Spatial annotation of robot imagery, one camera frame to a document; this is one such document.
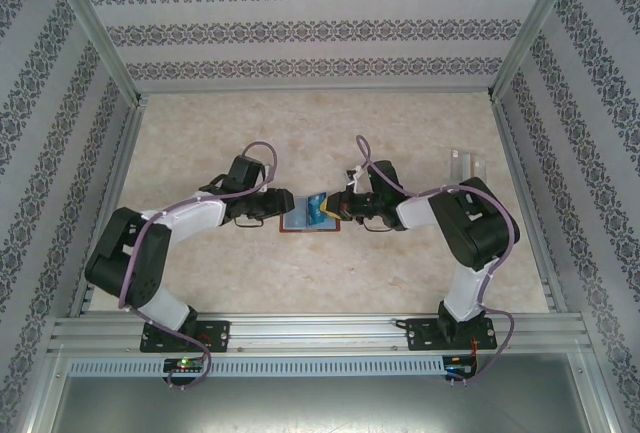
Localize aluminium side rail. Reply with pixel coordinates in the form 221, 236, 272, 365
68, 95, 150, 317
489, 95, 570, 314

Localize purple cable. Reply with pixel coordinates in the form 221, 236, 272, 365
354, 135, 522, 387
119, 140, 280, 390

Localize clear acrylic card box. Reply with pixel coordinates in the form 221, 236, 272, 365
446, 148, 489, 189

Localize grey slotted cable duct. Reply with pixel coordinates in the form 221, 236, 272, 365
67, 356, 446, 377

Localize small controller circuit board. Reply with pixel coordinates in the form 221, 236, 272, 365
446, 355, 479, 379
162, 357, 206, 375

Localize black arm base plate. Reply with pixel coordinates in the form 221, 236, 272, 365
139, 320, 232, 354
405, 316, 499, 353

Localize grey sheet metal panel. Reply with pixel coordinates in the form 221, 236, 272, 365
22, 352, 621, 433

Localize aluminium frame post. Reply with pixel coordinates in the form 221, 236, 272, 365
487, 0, 586, 102
47, 0, 146, 104

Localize brown leather card holder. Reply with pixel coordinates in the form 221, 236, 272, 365
278, 195, 343, 234

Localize blue credit card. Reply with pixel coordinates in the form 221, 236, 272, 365
305, 193, 330, 227

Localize aluminium mounting rail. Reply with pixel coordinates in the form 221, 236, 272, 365
47, 312, 594, 354

